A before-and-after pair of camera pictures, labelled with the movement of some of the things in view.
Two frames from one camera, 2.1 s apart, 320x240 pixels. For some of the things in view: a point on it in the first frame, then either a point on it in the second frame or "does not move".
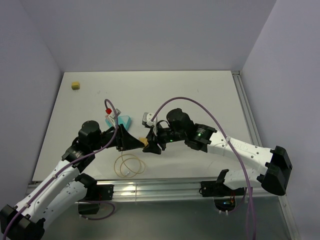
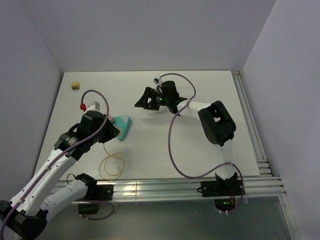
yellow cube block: [75, 85] does not move
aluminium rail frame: [191, 189] does not move
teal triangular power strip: [124, 120] does not move
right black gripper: [153, 138] to [143, 102]
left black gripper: [125, 141] to [112, 132]
